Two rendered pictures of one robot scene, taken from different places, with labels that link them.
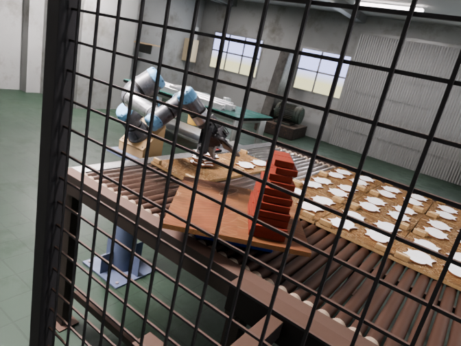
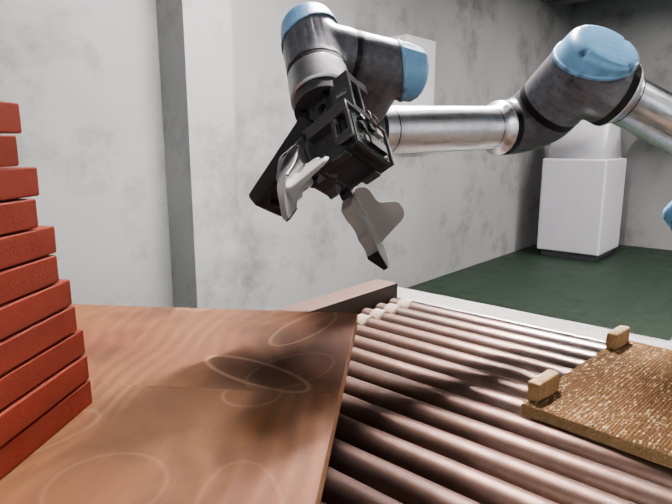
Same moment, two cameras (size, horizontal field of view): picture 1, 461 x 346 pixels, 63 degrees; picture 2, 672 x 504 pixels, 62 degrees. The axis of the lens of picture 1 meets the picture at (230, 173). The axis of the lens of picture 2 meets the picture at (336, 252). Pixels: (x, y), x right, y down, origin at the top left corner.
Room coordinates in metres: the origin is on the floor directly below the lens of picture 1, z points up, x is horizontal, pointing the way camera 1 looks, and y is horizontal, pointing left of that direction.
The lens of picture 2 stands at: (1.67, -0.51, 1.26)
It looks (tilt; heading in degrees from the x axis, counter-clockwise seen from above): 11 degrees down; 98
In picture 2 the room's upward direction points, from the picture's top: straight up
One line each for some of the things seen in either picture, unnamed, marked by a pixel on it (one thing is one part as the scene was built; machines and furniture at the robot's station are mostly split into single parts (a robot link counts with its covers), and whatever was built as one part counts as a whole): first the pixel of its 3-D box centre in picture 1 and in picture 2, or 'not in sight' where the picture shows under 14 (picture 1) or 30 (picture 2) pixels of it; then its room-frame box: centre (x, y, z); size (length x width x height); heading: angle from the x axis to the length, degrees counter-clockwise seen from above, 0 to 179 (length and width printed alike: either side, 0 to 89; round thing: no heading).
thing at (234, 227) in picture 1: (237, 210); (77, 391); (1.36, -0.06, 1.03); 0.50 x 0.50 x 0.02; 2
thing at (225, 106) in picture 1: (190, 117); not in sight; (6.27, 0.86, 0.46); 2.66 x 0.96 x 0.92; 55
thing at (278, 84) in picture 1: (289, 93); not in sight; (9.28, -0.97, 0.98); 1.20 x 1.17 x 1.95; 148
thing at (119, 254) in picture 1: (128, 212); not in sight; (2.34, 0.63, 0.44); 0.38 x 0.38 x 0.87; 57
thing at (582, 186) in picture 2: not in sight; (583, 185); (3.58, 6.22, 0.79); 0.80 x 0.68 x 1.59; 57
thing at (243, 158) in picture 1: (241, 163); not in sight; (2.42, -0.06, 0.93); 0.41 x 0.35 x 0.02; 144
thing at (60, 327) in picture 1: (68, 256); not in sight; (1.70, 0.74, 0.43); 0.12 x 0.12 x 0.85; 57
